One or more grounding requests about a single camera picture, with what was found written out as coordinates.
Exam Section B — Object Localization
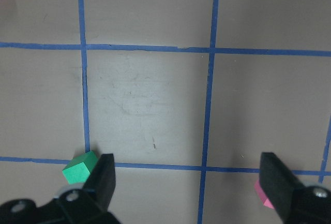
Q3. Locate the pink foam cube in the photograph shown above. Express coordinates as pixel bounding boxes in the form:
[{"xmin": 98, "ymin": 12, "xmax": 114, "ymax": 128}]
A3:
[{"xmin": 254, "ymin": 180, "xmax": 274, "ymax": 209}]

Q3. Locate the green foam cube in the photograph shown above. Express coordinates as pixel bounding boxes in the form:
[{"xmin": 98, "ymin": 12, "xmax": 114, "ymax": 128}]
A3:
[{"xmin": 62, "ymin": 151, "xmax": 98, "ymax": 184}]

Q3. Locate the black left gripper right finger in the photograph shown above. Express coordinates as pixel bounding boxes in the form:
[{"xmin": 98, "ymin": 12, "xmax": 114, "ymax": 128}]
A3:
[{"xmin": 259, "ymin": 152, "xmax": 330, "ymax": 223}]

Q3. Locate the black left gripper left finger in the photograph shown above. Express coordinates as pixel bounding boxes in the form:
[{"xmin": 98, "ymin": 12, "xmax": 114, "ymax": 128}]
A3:
[{"xmin": 1, "ymin": 154, "xmax": 115, "ymax": 223}]

